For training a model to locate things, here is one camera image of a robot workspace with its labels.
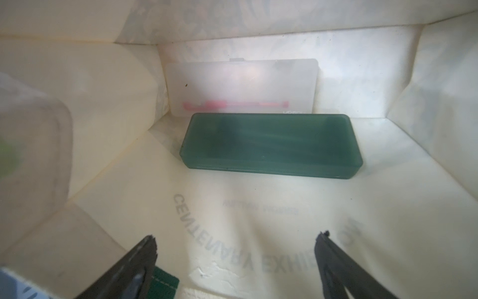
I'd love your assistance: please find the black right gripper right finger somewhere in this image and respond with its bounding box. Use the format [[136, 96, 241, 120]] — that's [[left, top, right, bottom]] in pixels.
[[314, 231, 396, 299]]

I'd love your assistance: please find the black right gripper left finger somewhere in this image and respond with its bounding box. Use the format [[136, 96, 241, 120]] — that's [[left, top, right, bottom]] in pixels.
[[77, 235, 158, 299]]

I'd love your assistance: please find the dark green case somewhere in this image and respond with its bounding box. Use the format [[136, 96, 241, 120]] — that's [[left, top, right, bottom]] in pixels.
[[179, 113, 363, 179]]

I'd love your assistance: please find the translucent case with pink mark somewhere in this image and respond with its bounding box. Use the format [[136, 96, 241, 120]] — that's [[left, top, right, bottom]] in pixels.
[[165, 59, 319, 117]]

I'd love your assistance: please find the cream canvas tote bag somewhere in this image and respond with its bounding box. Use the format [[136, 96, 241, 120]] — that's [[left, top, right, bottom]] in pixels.
[[1, 1, 478, 299]]

